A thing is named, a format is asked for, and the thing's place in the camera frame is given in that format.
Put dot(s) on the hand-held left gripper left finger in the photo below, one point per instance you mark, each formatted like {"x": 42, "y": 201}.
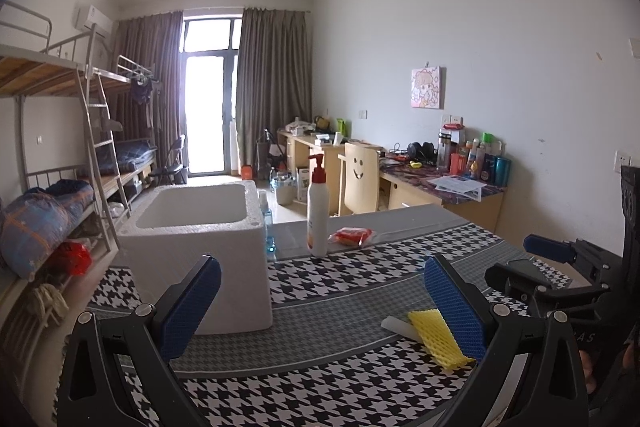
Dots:
{"x": 192, "y": 307}

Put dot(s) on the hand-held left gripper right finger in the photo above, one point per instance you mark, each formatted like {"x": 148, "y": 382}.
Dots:
{"x": 455, "y": 307}

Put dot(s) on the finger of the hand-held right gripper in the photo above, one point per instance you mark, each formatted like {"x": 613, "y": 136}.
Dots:
{"x": 520, "y": 279}
{"x": 547, "y": 247}

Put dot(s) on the yellow foam net sleeve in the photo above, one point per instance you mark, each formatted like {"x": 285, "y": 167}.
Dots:
{"x": 435, "y": 337}

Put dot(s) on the white foam box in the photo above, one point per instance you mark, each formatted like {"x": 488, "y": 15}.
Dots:
{"x": 200, "y": 247}

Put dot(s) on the person's right hand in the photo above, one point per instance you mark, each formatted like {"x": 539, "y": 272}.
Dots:
{"x": 588, "y": 367}

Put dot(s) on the white foam strip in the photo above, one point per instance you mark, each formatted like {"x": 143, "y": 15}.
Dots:
{"x": 395, "y": 324}

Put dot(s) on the wooden desk with patterned cover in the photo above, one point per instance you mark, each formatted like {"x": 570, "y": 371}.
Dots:
{"x": 480, "y": 212}

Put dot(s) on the printed paper sheets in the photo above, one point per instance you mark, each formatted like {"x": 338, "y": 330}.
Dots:
{"x": 457, "y": 187}

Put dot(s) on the row of toiletry bottles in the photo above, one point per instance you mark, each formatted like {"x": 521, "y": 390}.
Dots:
{"x": 480, "y": 162}

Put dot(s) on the small clear bottle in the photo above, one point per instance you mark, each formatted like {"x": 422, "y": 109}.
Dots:
{"x": 265, "y": 219}

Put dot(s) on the red snack packet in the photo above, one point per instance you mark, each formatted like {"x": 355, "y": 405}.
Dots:
{"x": 350, "y": 237}

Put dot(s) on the red plastic bag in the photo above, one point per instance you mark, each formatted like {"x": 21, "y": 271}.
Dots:
{"x": 72, "y": 257}

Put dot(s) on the houndstooth tablecloth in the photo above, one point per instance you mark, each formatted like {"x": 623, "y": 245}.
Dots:
{"x": 325, "y": 282}

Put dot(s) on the red plastic stool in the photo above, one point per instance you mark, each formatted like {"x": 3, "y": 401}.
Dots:
{"x": 246, "y": 172}

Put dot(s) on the black folding chair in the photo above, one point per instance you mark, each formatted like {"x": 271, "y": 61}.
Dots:
{"x": 172, "y": 162}

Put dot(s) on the white bucket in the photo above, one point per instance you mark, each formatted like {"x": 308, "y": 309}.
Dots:
{"x": 284, "y": 192}

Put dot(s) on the white pump lotion bottle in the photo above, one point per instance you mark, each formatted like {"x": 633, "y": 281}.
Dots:
{"x": 317, "y": 217}

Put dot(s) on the wooden smiley face chair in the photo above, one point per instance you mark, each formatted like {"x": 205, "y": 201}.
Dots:
{"x": 357, "y": 187}

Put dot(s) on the black headphones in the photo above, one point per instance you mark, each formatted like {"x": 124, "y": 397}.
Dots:
{"x": 420, "y": 152}

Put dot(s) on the blue plaid mattress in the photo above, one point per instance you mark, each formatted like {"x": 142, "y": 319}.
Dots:
{"x": 130, "y": 154}

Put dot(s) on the blue plaid quilt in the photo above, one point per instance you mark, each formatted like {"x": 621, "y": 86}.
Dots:
{"x": 40, "y": 222}

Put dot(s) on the glass balcony door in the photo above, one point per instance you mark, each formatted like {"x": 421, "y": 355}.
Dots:
{"x": 207, "y": 107}

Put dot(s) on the green bag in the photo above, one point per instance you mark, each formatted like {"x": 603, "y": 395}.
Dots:
{"x": 341, "y": 126}

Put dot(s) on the dark hanging garment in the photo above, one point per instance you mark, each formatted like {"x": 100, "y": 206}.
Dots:
{"x": 140, "y": 92}

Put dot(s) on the brown curtain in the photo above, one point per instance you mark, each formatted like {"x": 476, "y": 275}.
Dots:
{"x": 150, "y": 57}
{"x": 272, "y": 82}

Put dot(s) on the metal bunk bed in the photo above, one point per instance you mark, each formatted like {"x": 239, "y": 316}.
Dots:
{"x": 135, "y": 72}
{"x": 30, "y": 77}

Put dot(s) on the white air conditioner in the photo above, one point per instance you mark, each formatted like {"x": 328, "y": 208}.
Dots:
{"x": 92, "y": 21}

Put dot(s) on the cartoon wall picture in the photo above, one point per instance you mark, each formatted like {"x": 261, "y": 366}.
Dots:
{"x": 426, "y": 88}

